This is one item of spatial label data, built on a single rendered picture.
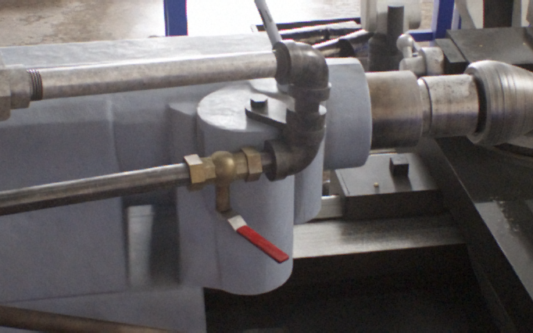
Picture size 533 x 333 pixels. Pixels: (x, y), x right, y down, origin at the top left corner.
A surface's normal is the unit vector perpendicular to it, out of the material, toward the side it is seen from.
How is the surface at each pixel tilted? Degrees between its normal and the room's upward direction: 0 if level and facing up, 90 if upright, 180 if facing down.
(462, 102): 53
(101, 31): 0
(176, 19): 90
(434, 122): 87
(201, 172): 60
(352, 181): 0
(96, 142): 82
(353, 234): 0
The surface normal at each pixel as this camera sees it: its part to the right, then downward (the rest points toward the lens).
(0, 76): 0.44, -0.11
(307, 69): 0.44, 0.52
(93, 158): 0.14, 0.32
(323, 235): 0.00, -0.85
